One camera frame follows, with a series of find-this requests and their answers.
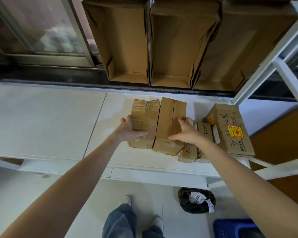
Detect person's left hand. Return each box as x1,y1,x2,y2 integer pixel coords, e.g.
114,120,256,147
113,115,149,145

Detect person's right hand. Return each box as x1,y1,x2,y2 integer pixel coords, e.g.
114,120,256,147
168,117,207,147

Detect taped cardboard box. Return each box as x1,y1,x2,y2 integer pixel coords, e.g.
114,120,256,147
127,98,161,150

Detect plain cardboard box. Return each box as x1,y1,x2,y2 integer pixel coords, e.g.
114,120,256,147
152,97,187,156

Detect person's left forearm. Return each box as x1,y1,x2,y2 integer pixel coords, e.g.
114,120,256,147
0,134,122,238

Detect person's right forearm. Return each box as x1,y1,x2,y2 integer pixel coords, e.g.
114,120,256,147
197,137,298,238

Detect small handwritten cardboard box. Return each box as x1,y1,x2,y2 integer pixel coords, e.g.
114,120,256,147
178,143,198,163
195,122,216,163

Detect cardboard box with yellow label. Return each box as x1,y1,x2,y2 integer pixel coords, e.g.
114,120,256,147
203,104,256,157

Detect crumpled white paper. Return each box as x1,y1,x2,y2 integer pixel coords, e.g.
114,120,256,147
190,192,215,213

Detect black plastic bag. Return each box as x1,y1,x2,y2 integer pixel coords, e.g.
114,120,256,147
177,187,217,214

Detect person's right white shoe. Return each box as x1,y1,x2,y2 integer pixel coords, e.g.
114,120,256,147
151,215,164,231

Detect open empty cardboard box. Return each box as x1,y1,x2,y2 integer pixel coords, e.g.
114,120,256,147
192,0,298,92
81,0,150,85
149,0,222,89

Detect blue jeans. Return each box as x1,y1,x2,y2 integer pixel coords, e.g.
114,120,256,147
101,203,166,238

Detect blue plastic crate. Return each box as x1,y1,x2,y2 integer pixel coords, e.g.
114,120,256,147
213,218,264,238

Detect sliding glass window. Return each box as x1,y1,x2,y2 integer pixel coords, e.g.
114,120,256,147
0,0,103,68

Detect white metal shelf frame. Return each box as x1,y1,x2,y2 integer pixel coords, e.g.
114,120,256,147
206,2,298,189

